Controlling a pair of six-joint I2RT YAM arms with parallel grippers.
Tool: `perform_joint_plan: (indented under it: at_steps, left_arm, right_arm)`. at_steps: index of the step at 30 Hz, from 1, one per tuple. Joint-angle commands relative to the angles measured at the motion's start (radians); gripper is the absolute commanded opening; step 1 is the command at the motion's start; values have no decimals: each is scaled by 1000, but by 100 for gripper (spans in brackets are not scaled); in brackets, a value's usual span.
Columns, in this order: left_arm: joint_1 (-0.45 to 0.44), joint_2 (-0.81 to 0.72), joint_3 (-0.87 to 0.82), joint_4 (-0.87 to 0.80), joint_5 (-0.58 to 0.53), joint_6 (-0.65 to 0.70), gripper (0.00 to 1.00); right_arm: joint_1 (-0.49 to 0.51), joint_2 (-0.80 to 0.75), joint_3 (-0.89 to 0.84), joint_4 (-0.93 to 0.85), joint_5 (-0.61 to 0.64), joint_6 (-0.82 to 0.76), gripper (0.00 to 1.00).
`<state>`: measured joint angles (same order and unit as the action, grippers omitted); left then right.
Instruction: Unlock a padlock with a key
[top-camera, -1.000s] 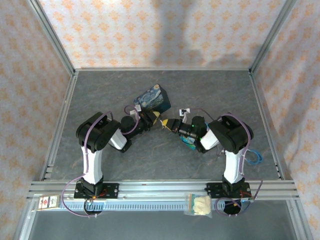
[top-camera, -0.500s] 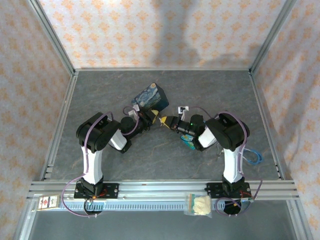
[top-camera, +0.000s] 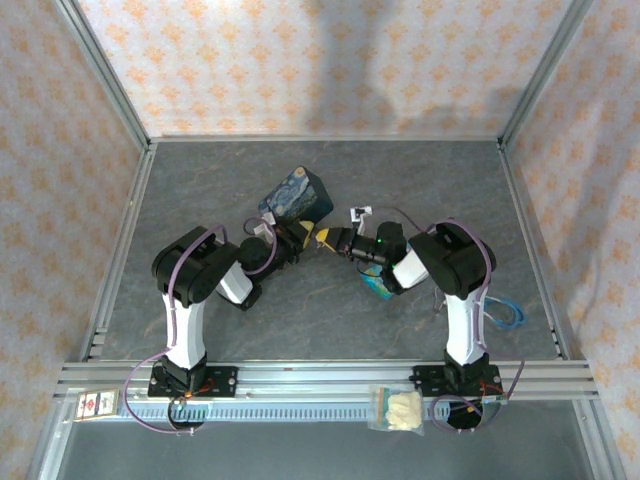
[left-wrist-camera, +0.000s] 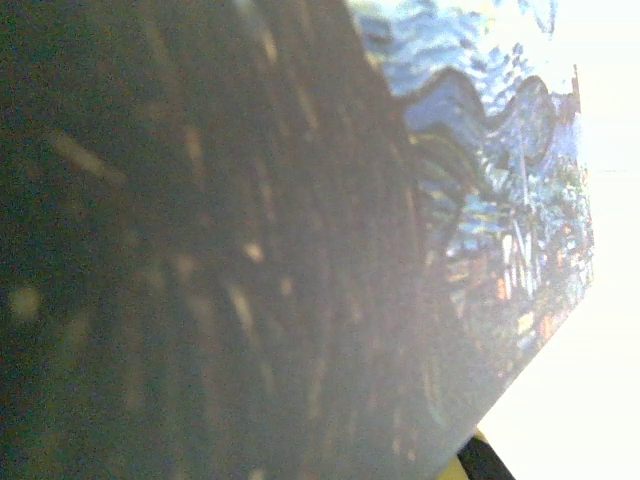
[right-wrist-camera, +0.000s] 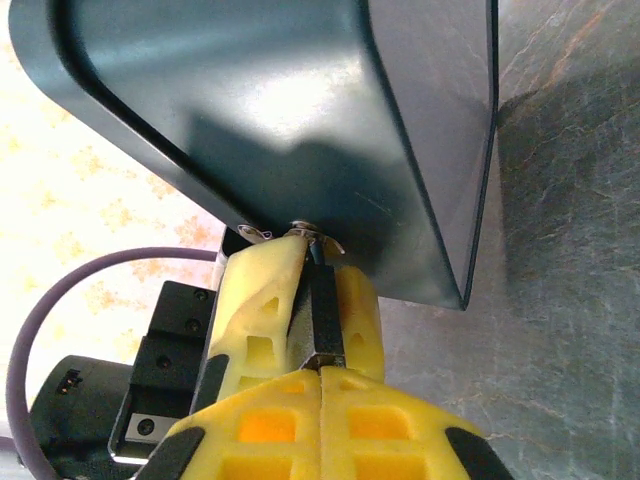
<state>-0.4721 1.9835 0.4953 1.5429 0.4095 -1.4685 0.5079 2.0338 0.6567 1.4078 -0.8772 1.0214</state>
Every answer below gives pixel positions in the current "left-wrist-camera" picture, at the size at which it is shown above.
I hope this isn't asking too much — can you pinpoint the starry night print box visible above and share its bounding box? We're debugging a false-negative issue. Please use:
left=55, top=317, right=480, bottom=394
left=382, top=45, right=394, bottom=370
left=0, top=0, right=596, bottom=480

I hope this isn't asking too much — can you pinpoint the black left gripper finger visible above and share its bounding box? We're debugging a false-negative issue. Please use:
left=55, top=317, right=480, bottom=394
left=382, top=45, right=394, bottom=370
left=439, top=428, right=517, bottom=480

